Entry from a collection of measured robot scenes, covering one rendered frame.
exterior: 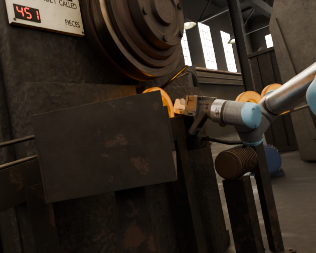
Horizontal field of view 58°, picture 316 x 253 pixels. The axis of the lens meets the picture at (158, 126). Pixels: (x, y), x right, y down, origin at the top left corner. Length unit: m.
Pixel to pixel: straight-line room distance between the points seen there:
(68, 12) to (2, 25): 0.23
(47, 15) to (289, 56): 3.08
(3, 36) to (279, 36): 3.25
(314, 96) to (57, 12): 0.83
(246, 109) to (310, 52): 2.67
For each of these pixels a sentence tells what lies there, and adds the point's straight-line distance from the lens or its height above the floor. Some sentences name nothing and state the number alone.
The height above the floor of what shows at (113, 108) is 0.71.
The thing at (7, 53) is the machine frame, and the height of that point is 0.98.
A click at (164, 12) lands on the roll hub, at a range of 1.13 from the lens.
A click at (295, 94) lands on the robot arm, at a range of 0.98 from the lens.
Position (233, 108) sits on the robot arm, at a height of 0.70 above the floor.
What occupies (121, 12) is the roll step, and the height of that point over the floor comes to 1.09.
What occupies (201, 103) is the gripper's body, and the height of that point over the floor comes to 0.74.
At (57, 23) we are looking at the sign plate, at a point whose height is 1.09.
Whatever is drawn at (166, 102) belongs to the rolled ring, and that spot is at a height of 0.78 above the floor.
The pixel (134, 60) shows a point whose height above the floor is 0.93.
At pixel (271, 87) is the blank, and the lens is 1.52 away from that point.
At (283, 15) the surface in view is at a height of 1.76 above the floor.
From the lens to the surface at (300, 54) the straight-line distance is 3.70.
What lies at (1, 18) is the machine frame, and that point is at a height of 1.09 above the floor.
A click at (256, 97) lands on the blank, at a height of 0.75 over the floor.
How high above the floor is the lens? 0.65
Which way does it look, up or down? 2 degrees up
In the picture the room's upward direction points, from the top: 11 degrees counter-clockwise
